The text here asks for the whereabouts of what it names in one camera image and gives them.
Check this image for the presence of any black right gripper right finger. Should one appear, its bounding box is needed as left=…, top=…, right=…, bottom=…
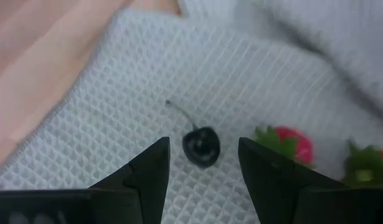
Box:
left=237, top=137, right=383, bottom=224

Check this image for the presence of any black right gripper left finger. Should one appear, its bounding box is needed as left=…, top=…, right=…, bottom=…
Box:
left=0, top=136, right=172, bottom=224

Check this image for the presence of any red toy strawberry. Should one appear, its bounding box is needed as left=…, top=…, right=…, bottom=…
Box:
left=254, top=125, right=315, bottom=169
left=342, top=139, right=383, bottom=189

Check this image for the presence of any dark toy cherry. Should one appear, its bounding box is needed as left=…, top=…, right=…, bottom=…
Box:
left=165, top=99, right=222, bottom=170

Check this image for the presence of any grey waffle dish cloth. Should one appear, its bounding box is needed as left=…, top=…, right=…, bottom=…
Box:
left=0, top=0, right=383, bottom=224

